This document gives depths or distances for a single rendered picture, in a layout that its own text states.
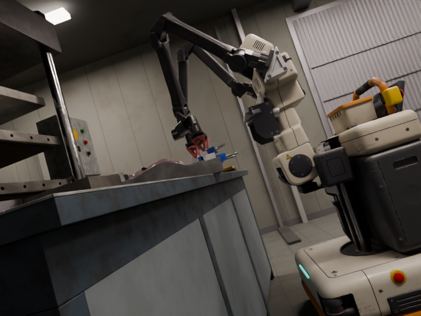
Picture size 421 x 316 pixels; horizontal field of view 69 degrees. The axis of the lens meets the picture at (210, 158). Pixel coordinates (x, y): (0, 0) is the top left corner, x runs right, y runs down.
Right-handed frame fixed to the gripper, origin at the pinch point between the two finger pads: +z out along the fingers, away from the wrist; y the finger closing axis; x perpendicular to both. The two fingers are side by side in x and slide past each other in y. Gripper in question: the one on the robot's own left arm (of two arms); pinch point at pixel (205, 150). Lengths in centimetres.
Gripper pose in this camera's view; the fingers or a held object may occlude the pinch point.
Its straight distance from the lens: 153.0
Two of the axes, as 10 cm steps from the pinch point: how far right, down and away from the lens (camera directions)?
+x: 8.7, -4.6, -1.8
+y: -2.8, -1.6, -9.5
